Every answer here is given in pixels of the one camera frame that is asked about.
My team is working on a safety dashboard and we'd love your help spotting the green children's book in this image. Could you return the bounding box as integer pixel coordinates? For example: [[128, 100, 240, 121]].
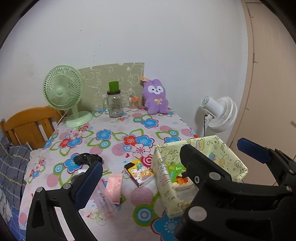
[[166, 163, 192, 184]]

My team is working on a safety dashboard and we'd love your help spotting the pink clear pouch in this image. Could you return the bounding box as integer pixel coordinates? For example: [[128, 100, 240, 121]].
[[92, 174, 123, 218]]

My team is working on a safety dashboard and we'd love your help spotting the cartoon animal tissue pack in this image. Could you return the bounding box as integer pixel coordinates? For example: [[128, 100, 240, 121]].
[[124, 160, 154, 188]]

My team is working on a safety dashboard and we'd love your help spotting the white towel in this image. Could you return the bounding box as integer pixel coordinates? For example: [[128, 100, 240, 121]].
[[172, 182, 197, 191]]

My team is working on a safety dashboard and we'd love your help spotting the grey drawstring pouch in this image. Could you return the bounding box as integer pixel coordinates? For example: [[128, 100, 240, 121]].
[[71, 172, 85, 184]]

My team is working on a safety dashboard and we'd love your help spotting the blue bed sheet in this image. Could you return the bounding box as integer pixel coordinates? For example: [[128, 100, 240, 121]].
[[0, 189, 27, 241]]

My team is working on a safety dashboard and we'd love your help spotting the yellow fabric storage box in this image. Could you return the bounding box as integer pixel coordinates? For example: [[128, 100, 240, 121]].
[[151, 136, 248, 218]]

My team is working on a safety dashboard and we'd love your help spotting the beige door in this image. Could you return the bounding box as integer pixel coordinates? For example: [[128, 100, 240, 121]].
[[227, 1, 295, 185]]

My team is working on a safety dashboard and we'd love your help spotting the grey plaid pillow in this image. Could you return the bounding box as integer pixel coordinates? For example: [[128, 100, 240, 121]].
[[1, 137, 31, 210]]

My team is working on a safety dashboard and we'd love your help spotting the white standing fan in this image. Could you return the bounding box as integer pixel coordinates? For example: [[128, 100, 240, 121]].
[[201, 96, 238, 136]]

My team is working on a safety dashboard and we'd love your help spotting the floral tablecloth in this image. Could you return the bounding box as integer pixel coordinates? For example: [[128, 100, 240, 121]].
[[18, 109, 196, 240]]

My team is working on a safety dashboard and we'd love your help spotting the purple plush bunny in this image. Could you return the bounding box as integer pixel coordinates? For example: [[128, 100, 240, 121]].
[[140, 77, 169, 115]]

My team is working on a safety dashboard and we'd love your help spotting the glass mason jar mug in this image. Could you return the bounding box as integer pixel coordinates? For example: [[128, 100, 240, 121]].
[[105, 90, 123, 118]]

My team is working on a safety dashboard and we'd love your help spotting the green desk fan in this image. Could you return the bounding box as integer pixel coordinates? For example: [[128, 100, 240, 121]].
[[43, 65, 93, 128]]

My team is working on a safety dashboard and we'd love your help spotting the cotton swab jar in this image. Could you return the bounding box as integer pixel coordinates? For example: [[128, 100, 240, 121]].
[[129, 96, 140, 111]]

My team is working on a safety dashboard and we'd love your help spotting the green patterned cardboard panel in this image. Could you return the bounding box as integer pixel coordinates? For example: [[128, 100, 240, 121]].
[[78, 63, 144, 112]]

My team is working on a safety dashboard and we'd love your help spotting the green cup on jar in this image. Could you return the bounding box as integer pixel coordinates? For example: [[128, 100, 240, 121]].
[[109, 81, 119, 92]]

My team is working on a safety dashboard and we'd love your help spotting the white fan power cord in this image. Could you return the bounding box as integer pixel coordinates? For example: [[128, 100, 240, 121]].
[[56, 108, 72, 127]]

